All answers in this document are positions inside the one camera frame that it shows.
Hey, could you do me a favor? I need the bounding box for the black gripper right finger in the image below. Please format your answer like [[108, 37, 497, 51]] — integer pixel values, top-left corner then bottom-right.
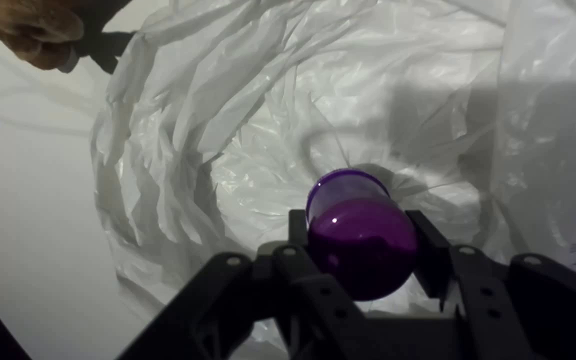
[[407, 210, 576, 360]]

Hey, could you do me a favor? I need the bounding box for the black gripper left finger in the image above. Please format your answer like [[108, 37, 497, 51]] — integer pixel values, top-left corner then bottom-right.
[[121, 210, 365, 360]]

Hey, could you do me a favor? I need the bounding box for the purple play-doh tub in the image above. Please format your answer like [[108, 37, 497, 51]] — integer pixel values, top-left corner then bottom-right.
[[307, 168, 420, 300]]

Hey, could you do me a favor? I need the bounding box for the white plastic bag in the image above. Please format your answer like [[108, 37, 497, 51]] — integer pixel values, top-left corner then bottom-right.
[[93, 0, 576, 360]]

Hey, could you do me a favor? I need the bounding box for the brown plush toy animal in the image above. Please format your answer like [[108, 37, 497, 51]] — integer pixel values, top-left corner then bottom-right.
[[0, 0, 117, 71]]

